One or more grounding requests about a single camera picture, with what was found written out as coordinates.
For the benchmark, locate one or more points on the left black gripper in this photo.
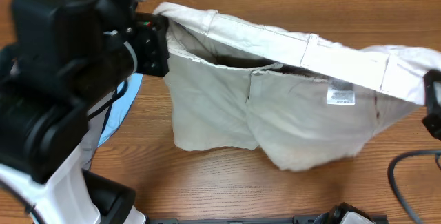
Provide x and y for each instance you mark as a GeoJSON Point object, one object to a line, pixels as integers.
{"type": "Point", "coordinates": [146, 29]}

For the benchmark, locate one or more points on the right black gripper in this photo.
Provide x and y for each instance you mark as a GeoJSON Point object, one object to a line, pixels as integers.
{"type": "Point", "coordinates": [434, 86]}

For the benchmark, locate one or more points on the beige shorts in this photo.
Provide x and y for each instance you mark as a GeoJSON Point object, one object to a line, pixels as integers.
{"type": "Point", "coordinates": [303, 100]}

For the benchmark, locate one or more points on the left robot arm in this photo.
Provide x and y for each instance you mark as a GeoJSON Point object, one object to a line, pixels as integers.
{"type": "Point", "coordinates": [71, 60]}

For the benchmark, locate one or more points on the light blue garment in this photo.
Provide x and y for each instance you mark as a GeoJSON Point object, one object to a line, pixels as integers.
{"type": "Point", "coordinates": [120, 108]}

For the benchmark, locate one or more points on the grey shorts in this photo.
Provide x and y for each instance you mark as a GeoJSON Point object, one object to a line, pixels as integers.
{"type": "Point", "coordinates": [96, 125]}

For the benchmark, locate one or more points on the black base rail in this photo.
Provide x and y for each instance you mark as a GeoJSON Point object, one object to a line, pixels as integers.
{"type": "Point", "coordinates": [300, 219]}

